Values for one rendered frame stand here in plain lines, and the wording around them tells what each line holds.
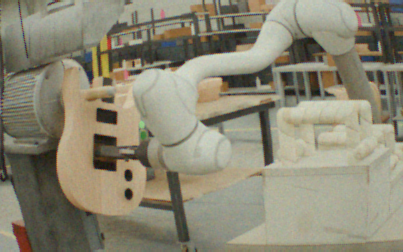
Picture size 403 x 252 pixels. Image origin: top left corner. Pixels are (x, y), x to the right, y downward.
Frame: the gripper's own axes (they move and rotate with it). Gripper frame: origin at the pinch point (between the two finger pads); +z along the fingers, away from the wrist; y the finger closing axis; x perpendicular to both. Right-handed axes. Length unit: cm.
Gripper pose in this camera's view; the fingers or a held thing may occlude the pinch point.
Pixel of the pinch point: (105, 152)
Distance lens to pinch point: 192.3
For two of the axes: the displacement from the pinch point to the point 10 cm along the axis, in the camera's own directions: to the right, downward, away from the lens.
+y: 6.3, 1.1, 7.7
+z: -7.7, 0.3, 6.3
